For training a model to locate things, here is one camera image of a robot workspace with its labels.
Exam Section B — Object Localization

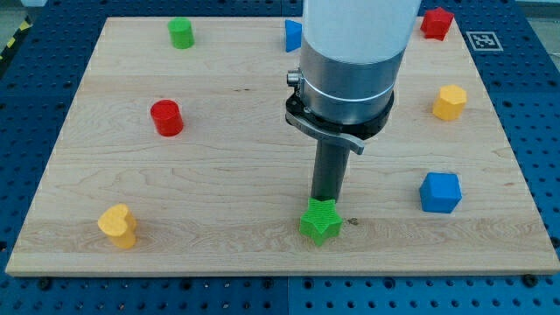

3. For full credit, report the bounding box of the blue cube block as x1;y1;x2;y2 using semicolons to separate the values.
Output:
419;172;462;214

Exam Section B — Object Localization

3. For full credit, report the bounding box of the red cylinder block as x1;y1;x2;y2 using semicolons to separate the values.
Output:
150;99;184;137

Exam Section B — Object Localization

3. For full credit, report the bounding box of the fiducial marker tag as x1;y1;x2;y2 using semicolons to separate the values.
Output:
465;31;503;52

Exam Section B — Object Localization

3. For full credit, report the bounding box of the light wooden board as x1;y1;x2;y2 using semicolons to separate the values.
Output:
6;17;559;277

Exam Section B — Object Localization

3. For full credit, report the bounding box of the green cylinder block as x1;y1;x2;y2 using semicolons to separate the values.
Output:
167;17;195;49

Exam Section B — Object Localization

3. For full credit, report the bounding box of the yellow heart block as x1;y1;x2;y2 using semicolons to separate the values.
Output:
97;203;137;249

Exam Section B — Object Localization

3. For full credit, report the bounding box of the yellow black hazard tape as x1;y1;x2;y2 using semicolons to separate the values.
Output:
1;16;32;63

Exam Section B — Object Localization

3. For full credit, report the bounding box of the yellow hexagon block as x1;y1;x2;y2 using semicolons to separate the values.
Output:
432;85;467;121

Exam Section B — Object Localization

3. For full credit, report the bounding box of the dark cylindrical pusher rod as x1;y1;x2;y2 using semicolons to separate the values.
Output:
311;141;349;201

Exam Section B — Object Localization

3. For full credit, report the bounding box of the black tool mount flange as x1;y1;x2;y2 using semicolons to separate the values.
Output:
285;94;394;155

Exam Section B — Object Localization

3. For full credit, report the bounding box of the blue triangle block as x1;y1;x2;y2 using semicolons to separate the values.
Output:
284;19;303;53

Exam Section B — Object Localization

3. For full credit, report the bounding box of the green star block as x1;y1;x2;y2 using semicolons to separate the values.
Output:
299;198;343;247

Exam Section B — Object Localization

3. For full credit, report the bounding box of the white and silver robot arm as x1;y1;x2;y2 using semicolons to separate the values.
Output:
285;0;421;200

